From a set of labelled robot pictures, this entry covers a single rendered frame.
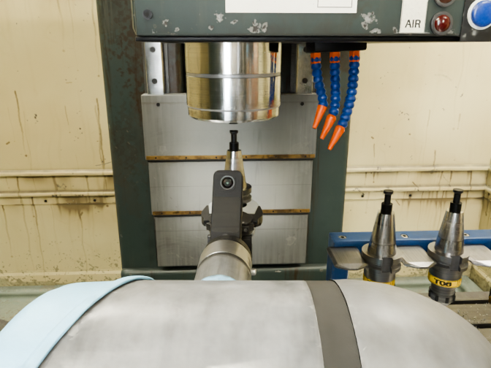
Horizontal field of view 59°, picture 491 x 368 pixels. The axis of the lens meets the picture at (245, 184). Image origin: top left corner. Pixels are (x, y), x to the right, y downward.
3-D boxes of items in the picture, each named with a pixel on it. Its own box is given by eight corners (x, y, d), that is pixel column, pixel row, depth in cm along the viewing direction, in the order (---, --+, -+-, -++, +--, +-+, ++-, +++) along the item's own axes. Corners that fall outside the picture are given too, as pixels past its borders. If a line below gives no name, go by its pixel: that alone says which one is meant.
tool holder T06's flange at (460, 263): (457, 255, 74) (459, 241, 73) (475, 272, 68) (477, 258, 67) (420, 254, 74) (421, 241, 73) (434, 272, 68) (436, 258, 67)
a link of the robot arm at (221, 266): (182, 361, 50) (178, 296, 47) (196, 305, 60) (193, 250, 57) (250, 363, 49) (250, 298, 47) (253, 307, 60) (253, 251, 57)
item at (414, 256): (440, 269, 67) (440, 265, 67) (406, 270, 67) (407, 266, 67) (421, 249, 74) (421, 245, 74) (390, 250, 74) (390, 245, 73)
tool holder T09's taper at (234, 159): (247, 182, 81) (247, 147, 79) (245, 190, 77) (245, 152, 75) (223, 182, 81) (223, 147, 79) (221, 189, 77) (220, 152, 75)
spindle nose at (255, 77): (276, 109, 83) (278, 42, 79) (284, 123, 67) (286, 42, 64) (192, 109, 83) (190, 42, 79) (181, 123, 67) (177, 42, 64)
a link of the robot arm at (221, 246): (194, 251, 58) (256, 252, 57) (199, 236, 62) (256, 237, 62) (196, 299, 60) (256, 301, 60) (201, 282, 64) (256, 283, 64)
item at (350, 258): (370, 271, 67) (370, 266, 67) (336, 271, 67) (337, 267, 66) (357, 250, 73) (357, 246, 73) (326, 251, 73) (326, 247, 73)
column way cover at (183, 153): (310, 265, 132) (318, 94, 116) (153, 269, 130) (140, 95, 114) (307, 258, 137) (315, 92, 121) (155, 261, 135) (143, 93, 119)
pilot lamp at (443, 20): (451, 33, 52) (453, 13, 51) (432, 33, 52) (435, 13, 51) (448, 33, 53) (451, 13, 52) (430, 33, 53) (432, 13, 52)
